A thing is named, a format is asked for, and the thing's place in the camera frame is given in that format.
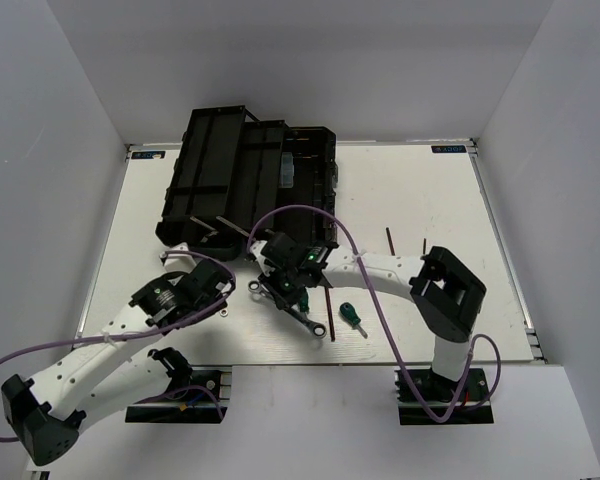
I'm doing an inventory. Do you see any long brown hex key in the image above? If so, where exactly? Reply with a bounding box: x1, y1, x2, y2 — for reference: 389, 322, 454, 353
324, 287, 336, 342

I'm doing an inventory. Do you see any blue label sticker left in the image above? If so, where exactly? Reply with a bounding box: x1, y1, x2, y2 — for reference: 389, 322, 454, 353
131, 150, 166, 160

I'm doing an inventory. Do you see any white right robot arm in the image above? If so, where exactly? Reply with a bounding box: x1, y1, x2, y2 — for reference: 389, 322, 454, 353
248, 232, 486, 399

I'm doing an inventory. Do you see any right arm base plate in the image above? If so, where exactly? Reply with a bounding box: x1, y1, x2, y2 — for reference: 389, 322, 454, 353
395, 368, 494, 426

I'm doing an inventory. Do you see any blue label sticker right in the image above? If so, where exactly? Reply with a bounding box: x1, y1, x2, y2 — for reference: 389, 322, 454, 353
431, 145, 467, 154

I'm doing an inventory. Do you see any blue label sticker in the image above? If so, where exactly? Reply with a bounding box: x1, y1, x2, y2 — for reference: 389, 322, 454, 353
431, 145, 467, 154
131, 150, 166, 160

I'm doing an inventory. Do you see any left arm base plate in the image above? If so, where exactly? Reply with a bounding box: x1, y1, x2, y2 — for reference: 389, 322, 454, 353
125, 367, 232, 425

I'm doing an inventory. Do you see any black plastic toolbox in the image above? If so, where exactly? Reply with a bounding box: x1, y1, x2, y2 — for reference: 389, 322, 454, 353
155, 105, 338, 261

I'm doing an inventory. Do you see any green screwdriver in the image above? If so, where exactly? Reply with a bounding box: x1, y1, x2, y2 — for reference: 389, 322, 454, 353
339, 302, 368, 339
298, 292, 310, 313

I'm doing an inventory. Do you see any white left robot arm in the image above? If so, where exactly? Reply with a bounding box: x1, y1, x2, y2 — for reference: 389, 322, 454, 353
1, 250, 236, 466

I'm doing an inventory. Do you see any large silver ratchet wrench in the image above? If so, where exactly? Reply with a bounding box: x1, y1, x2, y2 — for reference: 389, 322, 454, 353
248, 280, 327, 339

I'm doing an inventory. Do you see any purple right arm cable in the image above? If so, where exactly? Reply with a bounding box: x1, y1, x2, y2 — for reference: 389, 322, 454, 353
247, 204, 504, 424

